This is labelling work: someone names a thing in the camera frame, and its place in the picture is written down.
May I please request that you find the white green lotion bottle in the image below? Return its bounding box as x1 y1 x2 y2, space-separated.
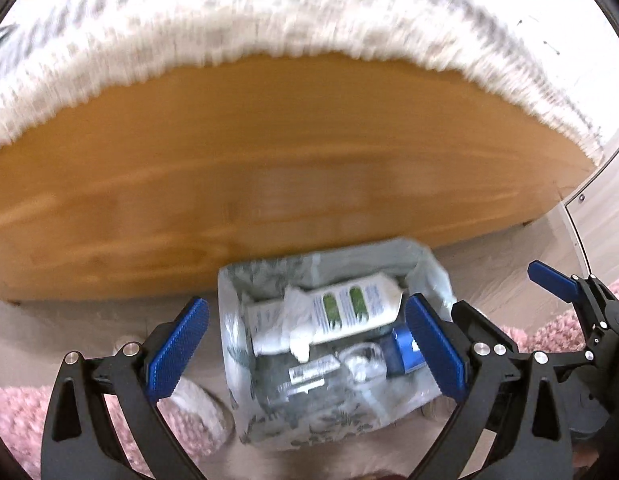
246 273 404 356

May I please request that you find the white tissue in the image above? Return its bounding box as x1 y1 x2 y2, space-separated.
282 286 316 363

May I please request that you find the trash bag with green print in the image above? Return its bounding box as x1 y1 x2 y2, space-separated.
218 238 455 450

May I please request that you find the beige door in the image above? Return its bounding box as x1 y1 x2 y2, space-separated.
565 146 619 283

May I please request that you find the pink fluffy rug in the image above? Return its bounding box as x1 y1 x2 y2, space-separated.
0 378 233 479

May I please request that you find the wooden bed frame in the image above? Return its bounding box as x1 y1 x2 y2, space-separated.
0 55 594 302

